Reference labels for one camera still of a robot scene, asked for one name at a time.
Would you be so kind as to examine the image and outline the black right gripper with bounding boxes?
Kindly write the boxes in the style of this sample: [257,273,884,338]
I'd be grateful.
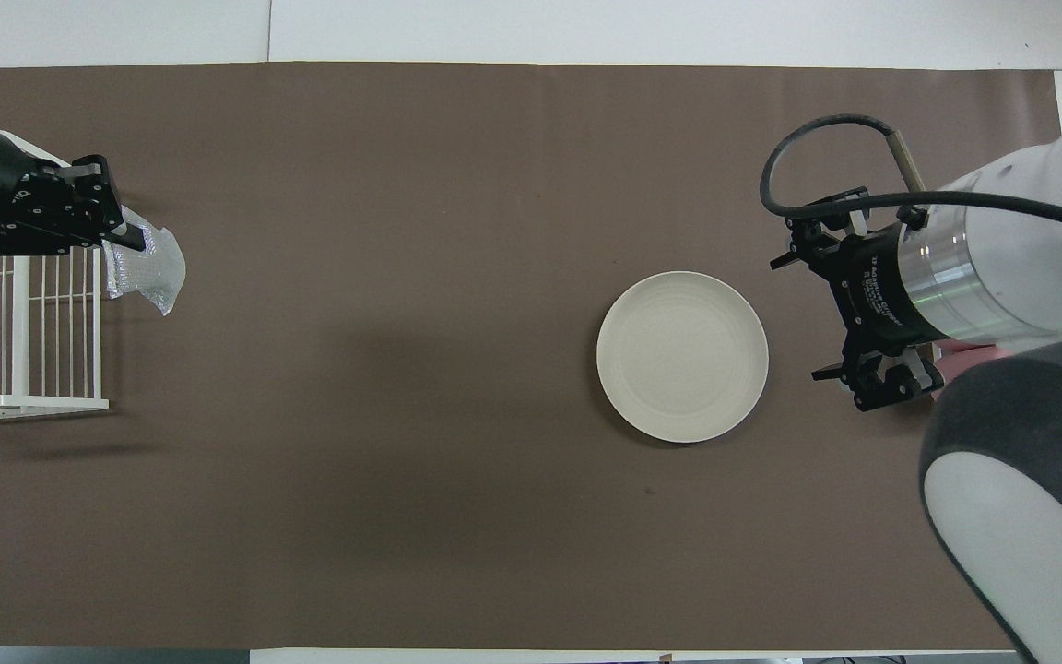
[769,187,945,413]

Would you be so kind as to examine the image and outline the silver mesh sponge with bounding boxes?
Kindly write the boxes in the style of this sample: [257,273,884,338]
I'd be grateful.
[102,205,187,316]

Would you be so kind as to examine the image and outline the cream round plate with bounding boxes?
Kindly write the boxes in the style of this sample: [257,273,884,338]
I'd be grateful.
[596,271,770,444]

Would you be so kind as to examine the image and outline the pink plastic cup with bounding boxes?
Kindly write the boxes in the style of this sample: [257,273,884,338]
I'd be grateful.
[933,341,1002,381]

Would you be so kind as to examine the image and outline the brown table mat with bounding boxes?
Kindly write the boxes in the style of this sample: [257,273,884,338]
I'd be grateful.
[0,62,1062,651]

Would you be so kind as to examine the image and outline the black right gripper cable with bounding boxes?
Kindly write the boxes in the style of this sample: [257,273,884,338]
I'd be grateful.
[760,113,1062,245]

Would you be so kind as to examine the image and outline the white wire dish rack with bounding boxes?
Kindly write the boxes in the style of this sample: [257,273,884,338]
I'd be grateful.
[0,129,111,422]

